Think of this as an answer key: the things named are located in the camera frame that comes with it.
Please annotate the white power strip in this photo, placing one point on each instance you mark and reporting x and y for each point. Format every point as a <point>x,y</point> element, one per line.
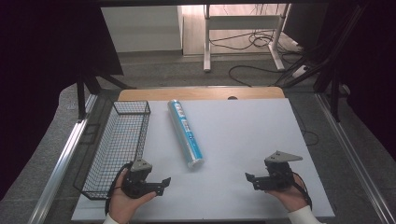
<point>299,71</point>

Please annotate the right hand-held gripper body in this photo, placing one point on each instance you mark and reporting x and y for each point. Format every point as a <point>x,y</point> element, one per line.
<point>278,175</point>

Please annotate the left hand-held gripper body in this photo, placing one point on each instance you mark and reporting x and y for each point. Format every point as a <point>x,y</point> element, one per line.
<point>137,183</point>

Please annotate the white table mat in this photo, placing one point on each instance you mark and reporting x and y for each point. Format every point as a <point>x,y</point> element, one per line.
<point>243,140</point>

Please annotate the white cabinet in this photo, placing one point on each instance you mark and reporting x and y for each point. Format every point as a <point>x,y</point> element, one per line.
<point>143,28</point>

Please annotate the white metal desk frame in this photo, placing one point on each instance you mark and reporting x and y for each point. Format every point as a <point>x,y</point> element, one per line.
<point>241,21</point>

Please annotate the person's white sleeve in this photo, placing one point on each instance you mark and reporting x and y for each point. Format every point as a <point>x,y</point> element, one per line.
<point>109,220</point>
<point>303,216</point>

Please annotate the person's left hand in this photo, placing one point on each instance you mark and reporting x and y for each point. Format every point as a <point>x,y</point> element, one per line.
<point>123,207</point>

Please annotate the person's right white sleeve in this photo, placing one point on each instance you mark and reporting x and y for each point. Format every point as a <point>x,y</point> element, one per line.
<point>303,216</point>

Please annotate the dark curtain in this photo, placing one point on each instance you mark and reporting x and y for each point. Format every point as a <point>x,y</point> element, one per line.
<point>373,68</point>
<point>40,77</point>

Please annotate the aluminium rail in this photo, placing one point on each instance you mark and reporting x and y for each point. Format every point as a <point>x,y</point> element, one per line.
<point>355,158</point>
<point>59,168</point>

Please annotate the blue plastic wrap roll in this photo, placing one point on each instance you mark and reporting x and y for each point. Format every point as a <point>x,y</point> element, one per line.
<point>186,133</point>

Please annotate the person's right hand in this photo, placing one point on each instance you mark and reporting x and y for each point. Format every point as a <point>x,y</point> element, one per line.
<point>291,197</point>

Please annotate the person's left white sleeve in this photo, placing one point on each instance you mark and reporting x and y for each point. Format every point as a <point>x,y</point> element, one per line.
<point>109,220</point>

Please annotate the black metal stand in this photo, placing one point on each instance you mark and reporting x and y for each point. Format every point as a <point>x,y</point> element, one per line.
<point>85,90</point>
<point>334,90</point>

